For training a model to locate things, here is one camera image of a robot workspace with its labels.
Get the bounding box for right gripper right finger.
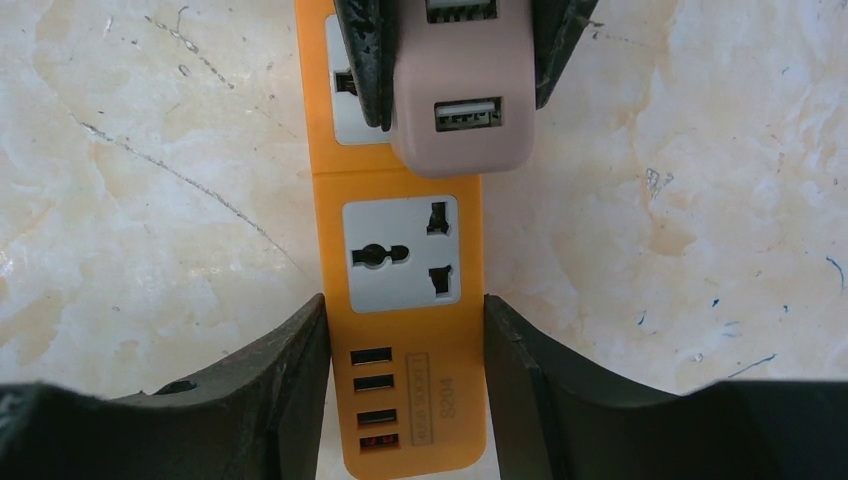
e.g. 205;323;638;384
484;295;847;479

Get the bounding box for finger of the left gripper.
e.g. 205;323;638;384
334;0;400;132
533;0;598;110

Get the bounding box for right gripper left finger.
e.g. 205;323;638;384
1;295;330;479

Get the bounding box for orange power strip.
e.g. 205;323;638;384
294;1;486;479

